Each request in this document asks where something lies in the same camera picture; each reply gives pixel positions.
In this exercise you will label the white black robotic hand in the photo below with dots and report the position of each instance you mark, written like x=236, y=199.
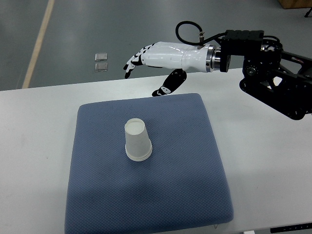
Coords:
x=178, y=57

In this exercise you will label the white paper cup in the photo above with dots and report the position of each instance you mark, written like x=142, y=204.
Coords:
x=137, y=140
x=139, y=158

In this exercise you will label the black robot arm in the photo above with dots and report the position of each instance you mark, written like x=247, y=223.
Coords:
x=280, y=79

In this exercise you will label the wooden box corner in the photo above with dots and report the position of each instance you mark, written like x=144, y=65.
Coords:
x=295, y=4

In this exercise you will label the upper metal floor plate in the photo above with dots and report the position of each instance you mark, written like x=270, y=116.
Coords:
x=101, y=56

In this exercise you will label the black tripod leg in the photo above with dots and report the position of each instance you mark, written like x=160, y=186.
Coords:
x=308, y=13

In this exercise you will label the blue quilted cushion mat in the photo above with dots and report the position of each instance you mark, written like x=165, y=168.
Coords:
x=181, y=185

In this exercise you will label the black table control panel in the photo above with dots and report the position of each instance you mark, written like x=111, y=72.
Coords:
x=291, y=228

